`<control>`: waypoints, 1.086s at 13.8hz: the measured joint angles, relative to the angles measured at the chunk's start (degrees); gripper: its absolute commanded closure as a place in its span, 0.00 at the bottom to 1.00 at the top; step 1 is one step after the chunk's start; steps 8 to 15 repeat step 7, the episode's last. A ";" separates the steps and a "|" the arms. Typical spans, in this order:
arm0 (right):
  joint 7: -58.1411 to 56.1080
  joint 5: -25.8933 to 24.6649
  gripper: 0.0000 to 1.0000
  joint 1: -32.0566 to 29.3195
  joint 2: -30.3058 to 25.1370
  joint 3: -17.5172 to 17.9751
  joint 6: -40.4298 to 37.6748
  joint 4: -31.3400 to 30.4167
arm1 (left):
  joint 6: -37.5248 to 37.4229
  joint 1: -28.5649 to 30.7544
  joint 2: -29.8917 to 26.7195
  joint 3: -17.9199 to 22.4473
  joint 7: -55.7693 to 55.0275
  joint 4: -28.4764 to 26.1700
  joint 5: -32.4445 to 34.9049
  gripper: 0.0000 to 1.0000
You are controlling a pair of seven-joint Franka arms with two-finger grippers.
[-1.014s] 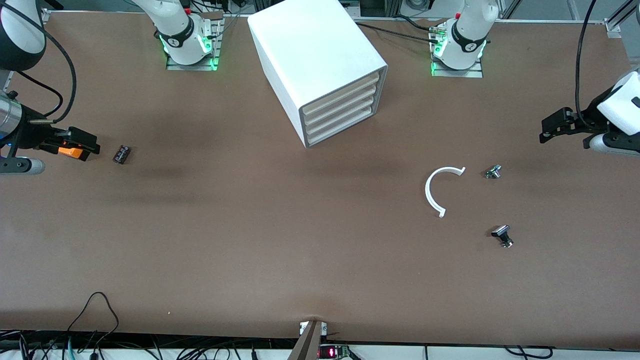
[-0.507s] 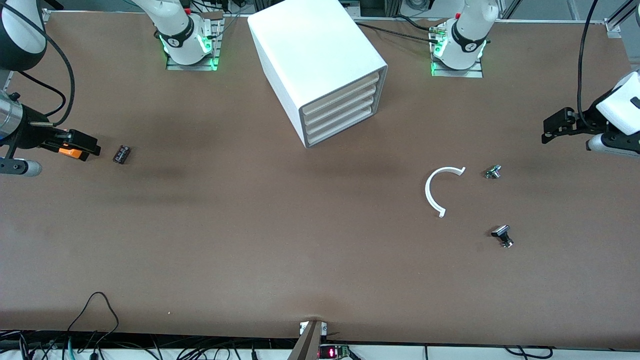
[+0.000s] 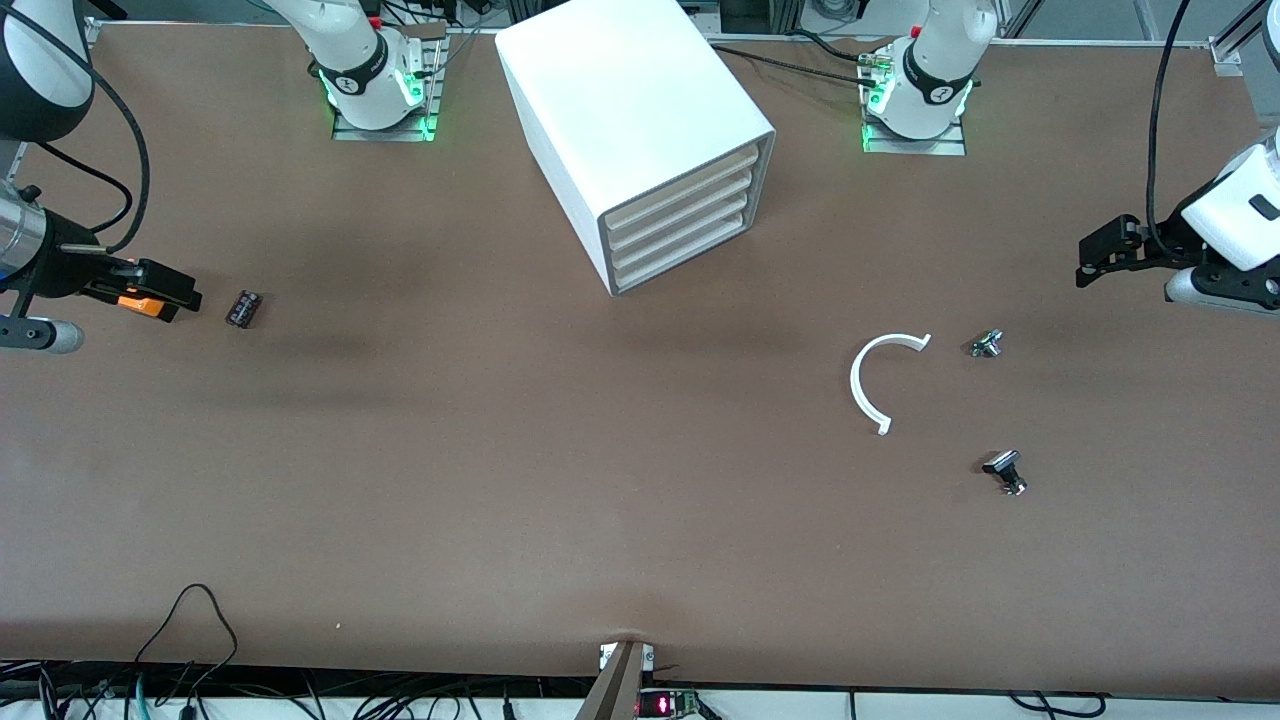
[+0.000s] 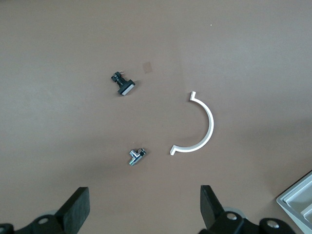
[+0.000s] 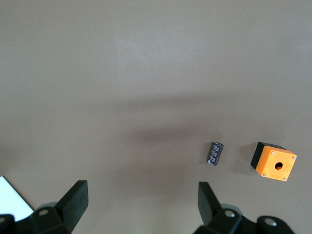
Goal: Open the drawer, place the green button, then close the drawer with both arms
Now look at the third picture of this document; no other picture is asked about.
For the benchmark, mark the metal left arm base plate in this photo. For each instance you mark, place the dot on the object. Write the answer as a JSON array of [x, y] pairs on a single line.
[[955, 145]]

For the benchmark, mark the white drawer cabinet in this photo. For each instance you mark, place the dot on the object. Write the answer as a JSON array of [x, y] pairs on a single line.
[[620, 100]]

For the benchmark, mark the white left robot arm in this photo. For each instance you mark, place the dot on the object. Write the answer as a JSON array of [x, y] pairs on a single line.
[[935, 70]]

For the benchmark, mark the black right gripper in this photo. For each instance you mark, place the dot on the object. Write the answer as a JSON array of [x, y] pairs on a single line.
[[66, 270]]

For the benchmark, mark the black device with red display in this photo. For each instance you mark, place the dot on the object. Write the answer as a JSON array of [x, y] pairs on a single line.
[[665, 704]]

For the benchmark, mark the small dark connector block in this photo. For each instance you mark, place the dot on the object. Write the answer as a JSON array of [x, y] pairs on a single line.
[[243, 308]]

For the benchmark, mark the orange box with black base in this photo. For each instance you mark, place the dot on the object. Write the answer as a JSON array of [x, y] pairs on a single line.
[[140, 306]]

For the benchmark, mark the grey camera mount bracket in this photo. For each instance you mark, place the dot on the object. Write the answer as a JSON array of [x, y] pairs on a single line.
[[612, 690]]

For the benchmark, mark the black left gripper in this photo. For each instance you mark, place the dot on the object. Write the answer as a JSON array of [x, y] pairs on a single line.
[[1152, 251]]

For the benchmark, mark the small silver green metal part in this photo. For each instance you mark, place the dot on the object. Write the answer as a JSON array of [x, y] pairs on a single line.
[[986, 344]]

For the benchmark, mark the white curved plastic arc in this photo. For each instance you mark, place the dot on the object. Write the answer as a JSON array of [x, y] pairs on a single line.
[[858, 385]]

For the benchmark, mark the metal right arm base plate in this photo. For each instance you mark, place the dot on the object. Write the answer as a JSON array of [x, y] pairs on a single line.
[[432, 110]]

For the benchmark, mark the black knob with metal stem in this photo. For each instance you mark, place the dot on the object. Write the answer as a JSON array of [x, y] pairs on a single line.
[[1005, 468]]

